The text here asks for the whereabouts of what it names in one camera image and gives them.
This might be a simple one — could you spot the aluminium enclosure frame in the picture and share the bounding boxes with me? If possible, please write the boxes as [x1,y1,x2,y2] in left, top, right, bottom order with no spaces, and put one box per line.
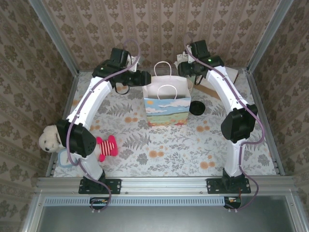
[20,0,296,232]

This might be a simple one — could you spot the black camera cable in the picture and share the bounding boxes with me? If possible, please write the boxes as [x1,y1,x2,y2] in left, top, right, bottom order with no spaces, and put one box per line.
[193,72,204,86]
[114,80,131,95]

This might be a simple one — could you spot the black right camera cable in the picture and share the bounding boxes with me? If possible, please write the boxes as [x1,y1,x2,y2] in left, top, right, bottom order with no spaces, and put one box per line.
[193,72,204,86]

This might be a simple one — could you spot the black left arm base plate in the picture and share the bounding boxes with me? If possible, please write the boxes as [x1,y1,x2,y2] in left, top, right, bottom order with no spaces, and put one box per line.
[78,178,122,195]

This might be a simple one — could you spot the black left camera cable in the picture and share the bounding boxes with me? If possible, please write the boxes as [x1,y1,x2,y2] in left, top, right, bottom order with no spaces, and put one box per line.
[114,80,131,95]

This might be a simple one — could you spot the blue rimmed wipes pack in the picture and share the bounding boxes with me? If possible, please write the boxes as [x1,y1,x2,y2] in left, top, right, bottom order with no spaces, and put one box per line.
[57,148,82,169]

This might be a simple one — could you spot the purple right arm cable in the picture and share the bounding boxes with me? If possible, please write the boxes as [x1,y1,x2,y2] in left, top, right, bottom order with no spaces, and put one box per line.
[183,32,266,215]

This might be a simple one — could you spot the landscape print paper bag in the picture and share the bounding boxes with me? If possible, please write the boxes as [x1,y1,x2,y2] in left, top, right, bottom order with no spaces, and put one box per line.
[141,61,193,128]

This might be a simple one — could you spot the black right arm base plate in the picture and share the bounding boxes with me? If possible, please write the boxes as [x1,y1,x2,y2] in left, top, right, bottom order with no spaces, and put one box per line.
[206,178,252,195]

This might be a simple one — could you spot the white slotted cable duct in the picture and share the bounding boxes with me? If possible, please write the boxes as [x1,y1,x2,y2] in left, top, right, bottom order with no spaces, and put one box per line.
[44,196,224,207]

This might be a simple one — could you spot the black cup lid stack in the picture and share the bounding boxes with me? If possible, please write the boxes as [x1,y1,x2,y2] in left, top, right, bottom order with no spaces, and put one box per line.
[189,101,207,116]

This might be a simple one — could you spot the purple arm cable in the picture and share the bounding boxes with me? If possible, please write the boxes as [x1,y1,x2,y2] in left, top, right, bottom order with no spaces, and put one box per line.
[183,32,266,215]
[66,38,142,215]

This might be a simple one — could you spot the white teddy bear striped shirt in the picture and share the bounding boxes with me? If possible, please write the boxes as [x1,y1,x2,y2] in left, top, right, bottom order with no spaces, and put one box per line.
[38,124,119,163]

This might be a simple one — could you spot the grey metal panel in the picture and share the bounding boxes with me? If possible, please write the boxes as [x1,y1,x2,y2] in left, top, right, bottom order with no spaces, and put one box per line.
[36,195,298,232]

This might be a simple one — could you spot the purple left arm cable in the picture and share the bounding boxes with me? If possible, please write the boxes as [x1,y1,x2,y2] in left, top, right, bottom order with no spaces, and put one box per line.
[66,38,142,215]

